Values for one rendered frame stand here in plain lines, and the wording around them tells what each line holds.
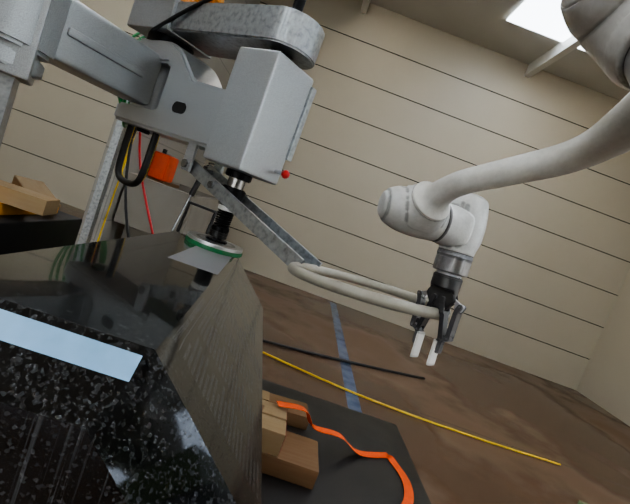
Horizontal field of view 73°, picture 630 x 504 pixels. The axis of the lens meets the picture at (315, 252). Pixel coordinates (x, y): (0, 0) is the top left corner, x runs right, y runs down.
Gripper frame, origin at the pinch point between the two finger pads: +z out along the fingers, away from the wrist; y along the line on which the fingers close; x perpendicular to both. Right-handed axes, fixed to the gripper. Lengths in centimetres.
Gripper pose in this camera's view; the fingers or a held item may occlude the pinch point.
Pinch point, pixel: (425, 349)
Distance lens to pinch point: 116.7
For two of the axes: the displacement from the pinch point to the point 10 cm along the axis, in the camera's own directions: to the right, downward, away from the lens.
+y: -6.4, -2.3, 7.3
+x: -7.1, -1.7, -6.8
